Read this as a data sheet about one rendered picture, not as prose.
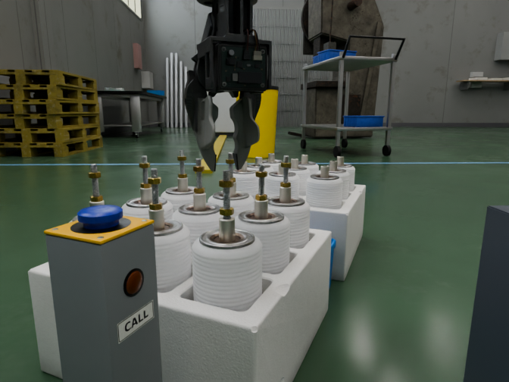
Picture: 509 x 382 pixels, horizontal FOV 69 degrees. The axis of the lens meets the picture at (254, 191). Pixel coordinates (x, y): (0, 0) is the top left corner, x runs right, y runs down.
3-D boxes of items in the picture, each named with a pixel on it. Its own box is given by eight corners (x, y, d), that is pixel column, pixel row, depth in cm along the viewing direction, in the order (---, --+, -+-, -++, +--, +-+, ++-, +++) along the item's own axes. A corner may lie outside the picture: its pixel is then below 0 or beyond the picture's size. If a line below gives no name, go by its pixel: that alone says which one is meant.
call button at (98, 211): (132, 227, 37) (131, 206, 36) (101, 239, 33) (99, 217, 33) (102, 221, 38) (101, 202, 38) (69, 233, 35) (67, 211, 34)
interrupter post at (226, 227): (235, 244, 49) (235, 220, 49) (217, 244, 49) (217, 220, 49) (236, 238, 52) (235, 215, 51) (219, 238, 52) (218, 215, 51)
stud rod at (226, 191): (221, 225, 50) (220, 170, 48) (226, 223, 51) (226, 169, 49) (226, 227, 49) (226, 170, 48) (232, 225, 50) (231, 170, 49)
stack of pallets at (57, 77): (42, 146, 452) (35, 79, 436) (104, 146, 456) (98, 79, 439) (-16, 157, 347) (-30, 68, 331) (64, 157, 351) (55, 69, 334)
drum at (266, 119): (276, 154, 381) (277, 88, 367) (279, 158, 341) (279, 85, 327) (236, 153, 382) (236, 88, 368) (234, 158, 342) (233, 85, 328)
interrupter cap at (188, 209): (187, 205, 70) (186, 201, 70) (226, 207, 69) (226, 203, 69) (171, 216, 63) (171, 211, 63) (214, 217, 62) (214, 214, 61)
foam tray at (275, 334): (328, 310, 81) (332, 230, 77) (255, 460, 46) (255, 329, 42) (179, 277, 96) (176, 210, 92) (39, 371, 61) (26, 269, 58)
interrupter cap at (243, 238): (254, 251, 47) (254, 246, 47) (195, 251, 47) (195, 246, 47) (254, 232, 54) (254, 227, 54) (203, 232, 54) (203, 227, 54)
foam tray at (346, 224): (362, 236, 129) (366, 185, 125) (344, 282, 94) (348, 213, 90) (258, 223, 144) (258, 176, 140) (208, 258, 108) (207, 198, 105)
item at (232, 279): (262, 380, 50) (263, 252, 46) (190, 380, 50) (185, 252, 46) (260, 337, 59) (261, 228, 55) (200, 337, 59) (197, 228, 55)
